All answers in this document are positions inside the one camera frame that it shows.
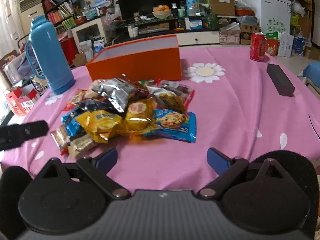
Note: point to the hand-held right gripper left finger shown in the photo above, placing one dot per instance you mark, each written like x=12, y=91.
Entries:
x=108, y=158

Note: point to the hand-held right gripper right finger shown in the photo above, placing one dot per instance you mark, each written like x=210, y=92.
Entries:
x=217, y=160

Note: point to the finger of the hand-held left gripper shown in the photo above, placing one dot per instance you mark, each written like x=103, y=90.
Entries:
x=25, y=131

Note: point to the pile of mixed snack packets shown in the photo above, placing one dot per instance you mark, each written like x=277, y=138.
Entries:
x=100, y=125

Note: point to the blue pizza cracker packet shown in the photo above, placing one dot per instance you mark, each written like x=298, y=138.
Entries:
x=175, y=123

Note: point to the silver foil snack bag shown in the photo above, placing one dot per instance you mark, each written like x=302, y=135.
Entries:
x=112, y=90

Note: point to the red clear cookie packet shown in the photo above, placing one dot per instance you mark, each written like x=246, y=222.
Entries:
x=176, y=88

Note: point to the green biscuit packet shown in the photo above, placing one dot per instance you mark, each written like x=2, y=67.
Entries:
x=147, y=82

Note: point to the orange cardboard box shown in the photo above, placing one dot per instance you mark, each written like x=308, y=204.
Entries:
x=135, y=65

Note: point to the red cardboard box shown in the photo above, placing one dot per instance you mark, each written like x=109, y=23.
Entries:
x=17, y=102

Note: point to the pink floral tablecloth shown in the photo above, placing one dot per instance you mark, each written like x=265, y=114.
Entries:
x=237, y=120

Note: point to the grey cloth bundle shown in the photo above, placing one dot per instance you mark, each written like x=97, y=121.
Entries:
x=27, y=67

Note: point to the blue thermos jug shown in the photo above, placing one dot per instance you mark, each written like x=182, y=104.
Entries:
x=47, y=55

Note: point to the red cabinet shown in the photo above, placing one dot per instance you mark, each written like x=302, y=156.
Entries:
x=67, y=50

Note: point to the black rectangular case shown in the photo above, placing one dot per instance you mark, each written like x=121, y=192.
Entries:
x=280, y=80

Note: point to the white glass-door cabinet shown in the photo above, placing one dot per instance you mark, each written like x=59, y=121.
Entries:
x=87, y=33

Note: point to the white standing air conditioner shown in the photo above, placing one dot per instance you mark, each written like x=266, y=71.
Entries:
x=30, y=15

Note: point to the red soda can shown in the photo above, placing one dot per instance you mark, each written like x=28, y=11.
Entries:
x=258, y=47

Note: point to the glass and white TV stand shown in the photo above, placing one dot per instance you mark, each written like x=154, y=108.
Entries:
x=195, y=38

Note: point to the white printed carton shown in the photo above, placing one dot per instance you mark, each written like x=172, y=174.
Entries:
x=230, y=37

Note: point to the orange paper bag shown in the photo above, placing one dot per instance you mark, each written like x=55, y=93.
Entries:
x=272, y=47

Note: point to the blue cushioned seat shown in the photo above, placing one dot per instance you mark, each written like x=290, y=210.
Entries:
x=311, y=75

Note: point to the dark bookshelf with books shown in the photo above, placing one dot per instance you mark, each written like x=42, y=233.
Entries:
x=57, y=5

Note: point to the brown printed carton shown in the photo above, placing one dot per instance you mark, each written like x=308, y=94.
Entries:
x=250, y=33

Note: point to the plain white carton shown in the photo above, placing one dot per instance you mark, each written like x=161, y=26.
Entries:
x=286, y=45

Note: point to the blue white tissue box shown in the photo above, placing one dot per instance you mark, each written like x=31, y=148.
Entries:
x=196, y=24

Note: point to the dark blue carton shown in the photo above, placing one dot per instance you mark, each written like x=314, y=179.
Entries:
x=299, y=46

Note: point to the brown cardboard box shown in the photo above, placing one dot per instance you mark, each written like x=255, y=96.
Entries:
x=222, y=6

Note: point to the fruit bowl with oranges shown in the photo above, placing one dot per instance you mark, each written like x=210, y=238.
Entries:
x=162, y=13

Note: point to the blue printed carton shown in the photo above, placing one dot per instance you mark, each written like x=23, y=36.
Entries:
x=192, y=6

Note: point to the white chest freezer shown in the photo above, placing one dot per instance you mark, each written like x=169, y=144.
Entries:
x=272, y=12

